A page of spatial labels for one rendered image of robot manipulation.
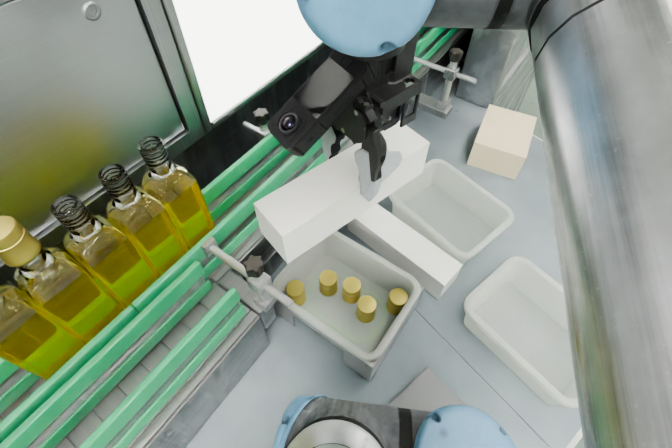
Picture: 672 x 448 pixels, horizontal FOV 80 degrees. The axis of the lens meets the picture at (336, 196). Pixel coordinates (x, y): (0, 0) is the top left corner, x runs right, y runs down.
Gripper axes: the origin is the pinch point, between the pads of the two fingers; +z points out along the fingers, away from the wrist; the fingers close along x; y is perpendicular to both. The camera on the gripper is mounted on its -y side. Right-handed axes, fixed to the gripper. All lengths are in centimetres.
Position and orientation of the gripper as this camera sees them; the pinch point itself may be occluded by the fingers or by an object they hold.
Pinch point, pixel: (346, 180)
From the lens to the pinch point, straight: 52.3
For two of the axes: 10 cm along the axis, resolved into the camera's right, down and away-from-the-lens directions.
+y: 7.8, -4.9, 4.0
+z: 0.0, 6.3, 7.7
